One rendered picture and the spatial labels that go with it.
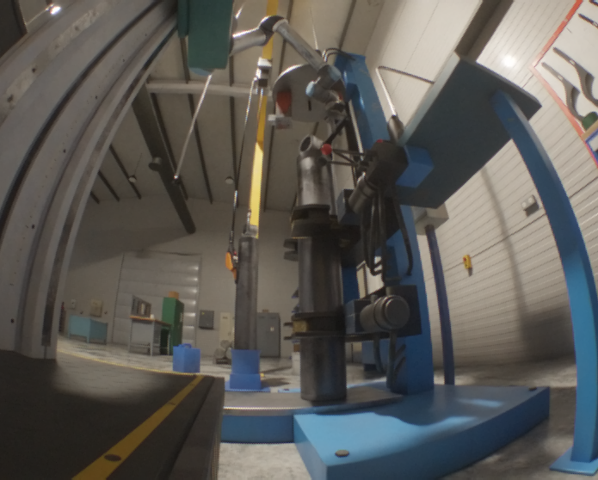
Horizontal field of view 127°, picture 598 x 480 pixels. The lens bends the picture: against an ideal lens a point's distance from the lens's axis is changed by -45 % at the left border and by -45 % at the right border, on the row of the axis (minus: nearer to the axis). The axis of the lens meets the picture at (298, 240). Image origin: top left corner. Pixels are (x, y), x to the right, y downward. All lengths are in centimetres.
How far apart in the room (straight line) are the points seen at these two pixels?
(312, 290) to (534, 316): 207
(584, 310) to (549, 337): 195
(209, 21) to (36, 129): 75
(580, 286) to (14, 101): 102
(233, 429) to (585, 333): 112
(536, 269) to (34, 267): 286
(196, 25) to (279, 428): 153
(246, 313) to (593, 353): 238
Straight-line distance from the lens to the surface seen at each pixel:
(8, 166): 50
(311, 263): 126
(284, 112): 194
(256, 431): 112
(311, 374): 121
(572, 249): 71
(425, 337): 141
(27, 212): 53
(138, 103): 724
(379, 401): 119
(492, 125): 104
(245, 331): 248
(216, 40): 112
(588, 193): 247
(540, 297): 264
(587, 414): 75
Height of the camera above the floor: 39
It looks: 23 degrees up
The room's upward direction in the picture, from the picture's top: 1 degrees counter-clockwise
